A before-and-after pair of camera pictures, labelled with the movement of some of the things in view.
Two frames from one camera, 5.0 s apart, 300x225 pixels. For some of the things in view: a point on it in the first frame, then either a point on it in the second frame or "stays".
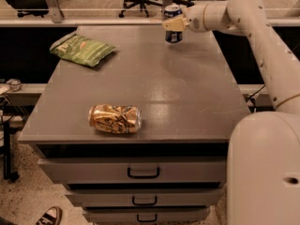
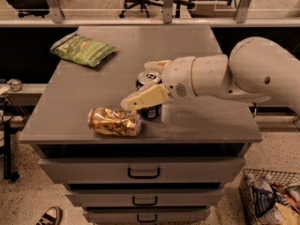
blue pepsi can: x=172 y=11 → x=144 y=81
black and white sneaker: x=52 y=217 stays
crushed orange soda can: x=115 y=118 stays
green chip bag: x=82 y=50 stays
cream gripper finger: x=175 y=24 → x=146 y=97
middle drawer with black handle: x=146 y=197 stays
